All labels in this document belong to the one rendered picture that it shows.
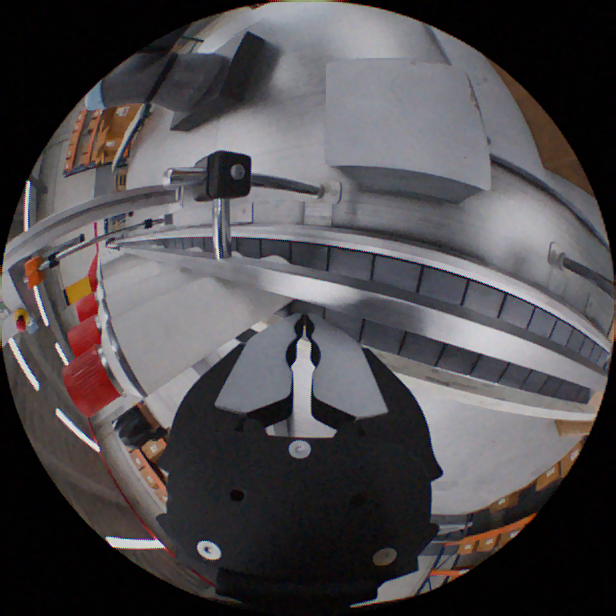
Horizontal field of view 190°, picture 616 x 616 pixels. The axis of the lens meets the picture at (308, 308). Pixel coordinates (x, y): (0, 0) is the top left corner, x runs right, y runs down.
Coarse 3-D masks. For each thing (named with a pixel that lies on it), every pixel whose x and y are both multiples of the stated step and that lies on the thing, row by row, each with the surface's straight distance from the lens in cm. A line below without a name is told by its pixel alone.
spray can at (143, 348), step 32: (192, 288) 13; (224, 288) 13; (256, 288) 15; (128, 320) 12; (160, 320) 12; (192, 320) 12; (224, 320) 13; (256, 320) 16; (96, 352) 13; (128, 352) 11; (160, 352) 11; (192, 352) 12; (96, 384) 12; (128, 384) 12; (160, 384) 13
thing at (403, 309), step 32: (160, 256) 24; (192, 256) 16; (288, 288) 9; (320, 288) 8; (352, 288) 8; (384, 288) 8; (384, 320) 8; (416, 320) 8; (448, 320) 8; (480, 320) 8; (480, 352) 9; (512, 352) 10; (544, 352) 11
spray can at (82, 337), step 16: (240, 256) 23; (176, 272) 19; (192, 272) 19; (128, 288) 18; (144, 288) 18; (160, 288) 18; (112, 304) 17; (128, 304) 17; (96, 320) 18; (80, 336) 18; (96, 336) 18; (80, 352) 18
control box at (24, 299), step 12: (24, 264) 62; (12, 276) 54; (12, 288) 55; (24, 288) 59; (12, 300) 57; (24, 300) 58; (12, 312) 60; (24, 312) 59; (0, 324) 63; (12, 324) 63; (12, 336) 66
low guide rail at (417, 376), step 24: (384, 360) 16; (408, 360) 17; (408, 384) 16; (432, 384) 16; (456, 384) 17; (480, 384) 19; (504, 408) 20; (528, 408) 22; (552, 408) 26; (576, 408) 33
